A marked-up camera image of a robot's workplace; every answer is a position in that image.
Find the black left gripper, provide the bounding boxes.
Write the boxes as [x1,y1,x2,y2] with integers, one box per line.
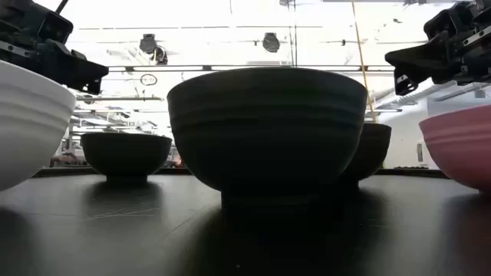
[0,0,110,95]

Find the pink bowl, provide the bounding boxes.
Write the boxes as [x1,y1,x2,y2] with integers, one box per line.
[418,103,491,195]

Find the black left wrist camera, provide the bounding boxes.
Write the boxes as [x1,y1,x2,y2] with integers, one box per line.
[36,10,74,44]

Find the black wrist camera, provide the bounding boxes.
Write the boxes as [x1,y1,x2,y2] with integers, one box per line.
[36,10,74,44]
[423,6,462,39]

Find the black aluminium table frame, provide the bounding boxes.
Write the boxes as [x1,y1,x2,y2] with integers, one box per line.
[32,166,449,179]

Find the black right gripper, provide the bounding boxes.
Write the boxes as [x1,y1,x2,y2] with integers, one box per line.
[385,11,491,97]

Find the purple bowl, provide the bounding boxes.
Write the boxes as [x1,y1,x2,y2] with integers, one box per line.
[339,123,393,189]

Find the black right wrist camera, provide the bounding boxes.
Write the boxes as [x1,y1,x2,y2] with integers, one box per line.
[423,6,462,39]

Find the dark hanging ceiling fixture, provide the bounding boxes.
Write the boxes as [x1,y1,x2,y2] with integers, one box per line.
[138,33,158,55]
[262,32,282,54]
[153,45,169,66]

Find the black bowl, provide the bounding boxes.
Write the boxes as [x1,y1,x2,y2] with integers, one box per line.
[166,67,368,222]
[81,132,173,186]

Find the yellow cable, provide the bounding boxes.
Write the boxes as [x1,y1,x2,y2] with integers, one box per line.
[351,0,379,123]

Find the white bowl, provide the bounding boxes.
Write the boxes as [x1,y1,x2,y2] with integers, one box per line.
[0,59,77,192]

